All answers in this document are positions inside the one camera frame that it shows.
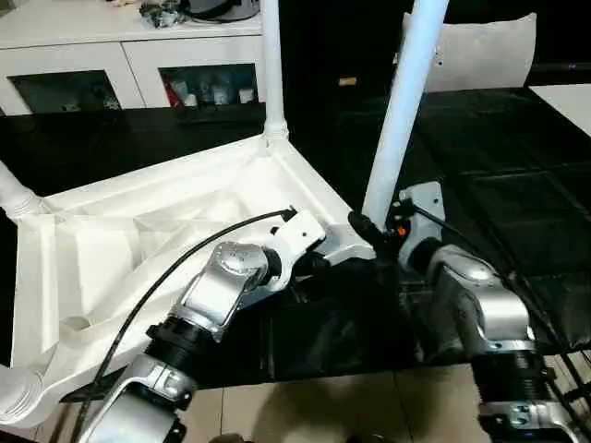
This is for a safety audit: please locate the black work mat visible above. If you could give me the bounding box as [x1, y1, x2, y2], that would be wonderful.
[0, 85, 591, 402]

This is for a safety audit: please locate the white sideboard with glass doors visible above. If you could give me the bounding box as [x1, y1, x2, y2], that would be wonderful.
[0, 0, 270, 116]

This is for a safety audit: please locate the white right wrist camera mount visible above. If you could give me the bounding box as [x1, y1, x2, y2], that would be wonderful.
[395, 180, 447, 271]

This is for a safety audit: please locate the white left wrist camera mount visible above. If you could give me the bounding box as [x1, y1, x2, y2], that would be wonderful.
[263, 210, 327, 293]

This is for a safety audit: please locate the black speaker with gold label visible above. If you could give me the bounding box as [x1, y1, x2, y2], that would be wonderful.
[276, 0, 410, 122]

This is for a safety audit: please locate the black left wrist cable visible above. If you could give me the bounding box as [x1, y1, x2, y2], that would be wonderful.
[76, 205, 296, 443]

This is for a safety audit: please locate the grey cushion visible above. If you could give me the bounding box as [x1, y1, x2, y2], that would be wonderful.
[395, 12, 539, 93]

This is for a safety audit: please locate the grey helmet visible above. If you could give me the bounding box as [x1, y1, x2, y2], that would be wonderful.
[187, 0, 263, 23]

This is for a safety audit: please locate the white plastic table leg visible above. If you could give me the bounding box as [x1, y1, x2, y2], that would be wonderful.
[0, 161, 45, 221]
[0, 364, 47, 419]
[362, 0, 450, 227]
[259, 0, 291, 144]

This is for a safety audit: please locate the white plastic table top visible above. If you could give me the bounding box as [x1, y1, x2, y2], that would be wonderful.
[8, 133, 378, 430]

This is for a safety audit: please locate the white flat panel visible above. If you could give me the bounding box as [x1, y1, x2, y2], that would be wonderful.
[528, 84, 591, 135]

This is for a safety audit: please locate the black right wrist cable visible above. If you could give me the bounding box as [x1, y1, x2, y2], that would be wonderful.
[401, 198, 591, 416]

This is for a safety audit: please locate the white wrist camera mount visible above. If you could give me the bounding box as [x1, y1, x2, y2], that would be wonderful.
[263, 210, 327, 293]
[395, 180, 447, 271]

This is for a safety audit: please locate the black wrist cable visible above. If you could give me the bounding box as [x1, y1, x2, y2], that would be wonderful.
[401, 198, 591, 416]
[76, 205, 296, 443]

